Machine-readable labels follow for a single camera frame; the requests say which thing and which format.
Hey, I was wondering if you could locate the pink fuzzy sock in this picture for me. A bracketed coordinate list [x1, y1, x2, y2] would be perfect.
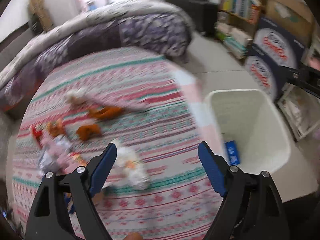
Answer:
[37, 131, 76, 176]
[72, 92, 148, 114]

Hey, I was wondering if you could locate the blue biscuit box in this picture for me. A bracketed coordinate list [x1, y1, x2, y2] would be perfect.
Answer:
[225, 140, 240, 165]

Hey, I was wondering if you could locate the white plastic trash bin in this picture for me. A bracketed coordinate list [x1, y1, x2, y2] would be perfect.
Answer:
[204, 89, 291, 174]

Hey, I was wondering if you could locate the small white tissue wad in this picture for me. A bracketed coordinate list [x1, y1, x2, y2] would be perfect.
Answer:
[111, 139, 150, 190]

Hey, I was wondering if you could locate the red snack bag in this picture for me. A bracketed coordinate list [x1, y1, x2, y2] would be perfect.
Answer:
[29, 119, 66, 149]

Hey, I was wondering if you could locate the crumpled white tissue ball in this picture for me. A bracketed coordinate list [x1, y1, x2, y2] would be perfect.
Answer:
[64, 88, 86, 105]

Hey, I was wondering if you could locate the lower blue cardboard box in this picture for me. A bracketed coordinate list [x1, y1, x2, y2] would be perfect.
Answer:
[244, 44, 286, 101]

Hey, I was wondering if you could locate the blue cardboard box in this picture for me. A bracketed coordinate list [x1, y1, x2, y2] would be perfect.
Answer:
[253, 17, 305, 69]
[244, 44, 286, 101]

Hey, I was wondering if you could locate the striped patterned bed sheet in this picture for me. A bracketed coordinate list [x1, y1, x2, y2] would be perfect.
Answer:
[12, 48, 221, 239]

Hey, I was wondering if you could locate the upper blue cardboard box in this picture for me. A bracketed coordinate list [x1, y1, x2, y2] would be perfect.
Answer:
[253, 17, 305, 69]

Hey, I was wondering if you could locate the black cabinet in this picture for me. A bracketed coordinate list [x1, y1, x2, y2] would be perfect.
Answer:
[165, 0, 219, 37]

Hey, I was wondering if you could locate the brown cardboard box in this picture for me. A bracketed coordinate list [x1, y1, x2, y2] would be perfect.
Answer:
[265, 0, 314, 44]

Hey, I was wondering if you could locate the purple patterned folded quilt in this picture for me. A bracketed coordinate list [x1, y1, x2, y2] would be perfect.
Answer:
[1, 0, 194, 111]

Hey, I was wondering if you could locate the wooden bookshelf with books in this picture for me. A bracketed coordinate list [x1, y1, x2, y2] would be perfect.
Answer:
[215, 0, 264, 62]

